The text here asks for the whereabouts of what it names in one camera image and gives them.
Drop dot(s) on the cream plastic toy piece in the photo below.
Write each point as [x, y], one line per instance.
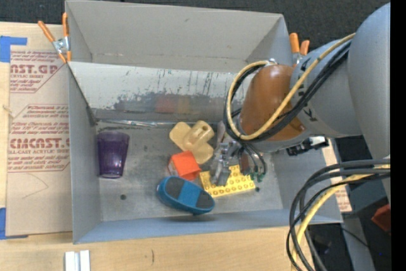
[193, 138]

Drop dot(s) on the yellow toy brick plate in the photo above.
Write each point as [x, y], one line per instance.
[236, 184]

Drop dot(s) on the brown cardboard board red print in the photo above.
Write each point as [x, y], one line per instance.
[38, 187]

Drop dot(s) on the purple plastic cup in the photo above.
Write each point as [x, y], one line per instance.
[111, 152]

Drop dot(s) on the orange box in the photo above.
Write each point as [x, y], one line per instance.
[185, 165]

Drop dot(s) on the black cylinder on white bracket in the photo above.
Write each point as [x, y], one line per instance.
[306, 146]

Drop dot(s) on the blue and grey shoe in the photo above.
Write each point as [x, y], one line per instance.
[185, 195]

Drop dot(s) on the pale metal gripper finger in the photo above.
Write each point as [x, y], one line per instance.
[224, 177]
[215, 175]

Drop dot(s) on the grey metal bin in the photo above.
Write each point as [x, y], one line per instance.
[142, 149]

